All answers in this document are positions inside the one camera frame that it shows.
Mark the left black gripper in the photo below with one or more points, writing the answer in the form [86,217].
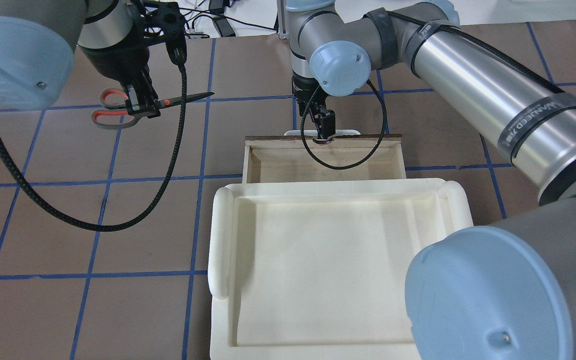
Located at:
[114,64]

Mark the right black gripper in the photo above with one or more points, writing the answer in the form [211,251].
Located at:
[325,123]

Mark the orange grey handled scissors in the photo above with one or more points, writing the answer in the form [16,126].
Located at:
[122,109]

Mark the dark wooden drawer cabinet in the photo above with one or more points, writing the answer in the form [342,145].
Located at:
[351,157]

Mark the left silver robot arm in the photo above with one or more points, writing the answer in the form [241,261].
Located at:
[38,39]

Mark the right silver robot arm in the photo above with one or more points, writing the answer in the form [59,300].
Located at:
[505,291]

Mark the white plastic tray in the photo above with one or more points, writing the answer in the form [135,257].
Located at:
[317,270]

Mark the aluminium frame post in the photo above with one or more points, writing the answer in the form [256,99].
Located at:
[283,28]

